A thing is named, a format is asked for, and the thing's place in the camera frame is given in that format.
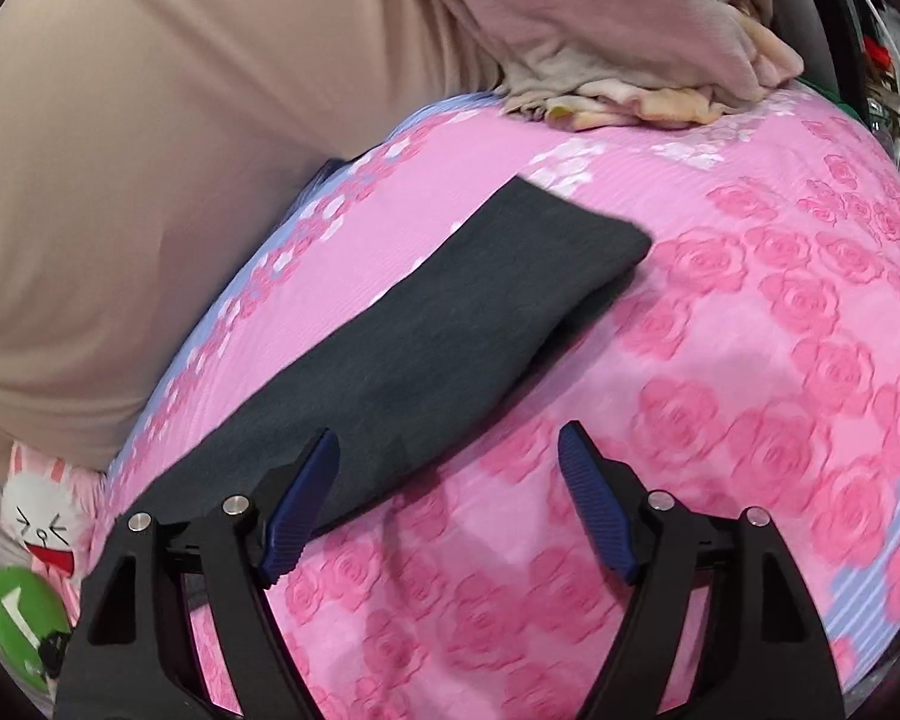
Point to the green plush toy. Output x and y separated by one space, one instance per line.
15 607

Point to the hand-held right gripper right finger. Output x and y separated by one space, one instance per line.
596 502

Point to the pink floral bedsheet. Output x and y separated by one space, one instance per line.
720 390

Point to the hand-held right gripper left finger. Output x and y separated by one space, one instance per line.
304 510

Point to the white bunny pillow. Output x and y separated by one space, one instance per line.
37 502

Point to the beige headboard cushion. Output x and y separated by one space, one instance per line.
157 165

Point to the cream yellow patterned blanket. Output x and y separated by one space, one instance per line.
675 106

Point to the dark grey pants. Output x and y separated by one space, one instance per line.
420 330

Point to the grey chair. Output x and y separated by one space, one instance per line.
802 0

